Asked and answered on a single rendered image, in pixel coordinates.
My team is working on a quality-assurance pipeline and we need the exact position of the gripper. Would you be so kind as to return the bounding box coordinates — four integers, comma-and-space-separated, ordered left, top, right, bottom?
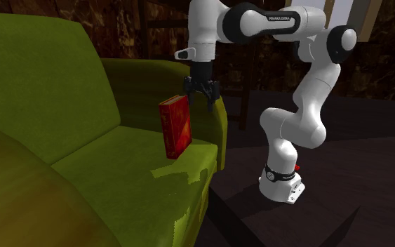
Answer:
183, 60, 220, 112

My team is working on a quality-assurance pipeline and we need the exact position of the red book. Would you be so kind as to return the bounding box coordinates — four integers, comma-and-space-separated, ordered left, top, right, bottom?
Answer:
158, 95, 193, 160

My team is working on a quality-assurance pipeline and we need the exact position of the green sofa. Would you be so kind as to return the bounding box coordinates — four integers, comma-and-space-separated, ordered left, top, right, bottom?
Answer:
0, 11, 229, 247

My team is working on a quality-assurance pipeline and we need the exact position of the dark robot stand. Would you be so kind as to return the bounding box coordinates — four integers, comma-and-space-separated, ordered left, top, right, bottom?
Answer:
205, 183, 362, 247

